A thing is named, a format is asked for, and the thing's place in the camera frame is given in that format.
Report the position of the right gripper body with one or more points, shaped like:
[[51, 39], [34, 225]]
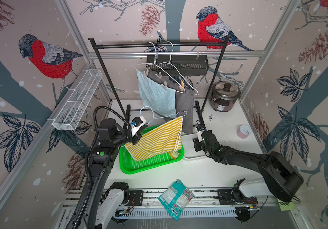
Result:
[[200, 145]]

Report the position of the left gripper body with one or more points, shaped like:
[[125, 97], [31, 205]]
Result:
[[135, 138]]

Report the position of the light blue wire hanger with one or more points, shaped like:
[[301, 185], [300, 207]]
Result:
[[156, 115]]

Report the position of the yellow striped towel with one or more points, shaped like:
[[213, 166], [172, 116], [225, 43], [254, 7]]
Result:
[[163, 139]]

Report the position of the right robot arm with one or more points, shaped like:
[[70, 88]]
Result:
[[282, 180]]

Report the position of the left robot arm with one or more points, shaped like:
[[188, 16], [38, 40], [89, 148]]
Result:
[[96, 207]]

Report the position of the white plastic tray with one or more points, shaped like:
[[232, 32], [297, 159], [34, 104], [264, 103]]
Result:
[[188, 146]]

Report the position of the black clothes rack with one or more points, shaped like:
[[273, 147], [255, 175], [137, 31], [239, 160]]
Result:
[[127, 112]]

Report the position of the green plastic basket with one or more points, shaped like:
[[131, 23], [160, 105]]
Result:
[[129, 166]]

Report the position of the pink cup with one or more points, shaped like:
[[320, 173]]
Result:
[[244, 131]]

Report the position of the light blue towel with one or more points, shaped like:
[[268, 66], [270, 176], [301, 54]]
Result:
[[155, 94]]

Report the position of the dark grey towel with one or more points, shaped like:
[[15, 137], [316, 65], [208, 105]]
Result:
[[183, 102]]

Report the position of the silver rice cooker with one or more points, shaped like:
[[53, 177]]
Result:
[[224, 95]]

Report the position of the orange clothespin on grey towel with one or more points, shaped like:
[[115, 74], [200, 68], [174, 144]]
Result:
[[182, 86]]

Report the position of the teal snack packet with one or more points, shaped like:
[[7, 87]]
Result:
[[176, 198]]

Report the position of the green yellow label card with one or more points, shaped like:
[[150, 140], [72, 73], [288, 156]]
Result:
[[286, 206]]

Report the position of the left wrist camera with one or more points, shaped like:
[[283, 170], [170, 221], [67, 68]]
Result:
[[136, 124]]

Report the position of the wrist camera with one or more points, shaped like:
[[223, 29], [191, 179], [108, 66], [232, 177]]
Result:
[[200, 130], [136, 124]]

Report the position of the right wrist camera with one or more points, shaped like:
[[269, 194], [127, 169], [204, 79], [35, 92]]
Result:
[[200, 130]]

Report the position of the white wire mesh shelf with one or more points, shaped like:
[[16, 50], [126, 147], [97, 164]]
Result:
[[73, 110]]

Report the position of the black perforated wall basket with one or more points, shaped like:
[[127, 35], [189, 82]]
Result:
[[188, 65]]

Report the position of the white wire hanger rear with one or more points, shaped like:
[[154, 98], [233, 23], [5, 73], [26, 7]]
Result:
[[170, 63]]

